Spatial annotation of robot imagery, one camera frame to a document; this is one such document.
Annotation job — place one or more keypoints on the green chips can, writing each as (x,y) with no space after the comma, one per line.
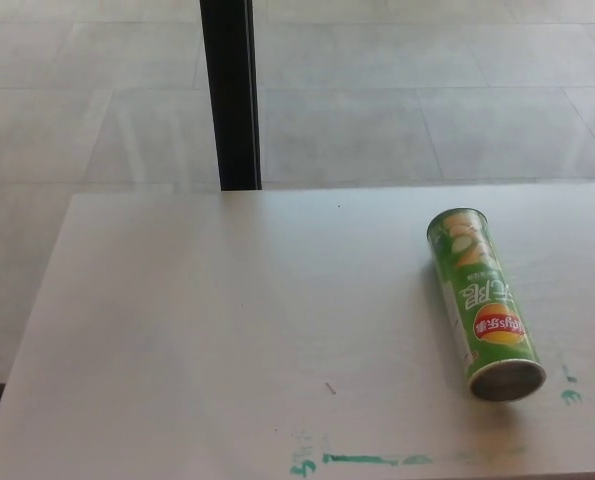
(479,300)

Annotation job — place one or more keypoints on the black window frame post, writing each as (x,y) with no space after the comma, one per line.
(232,100)

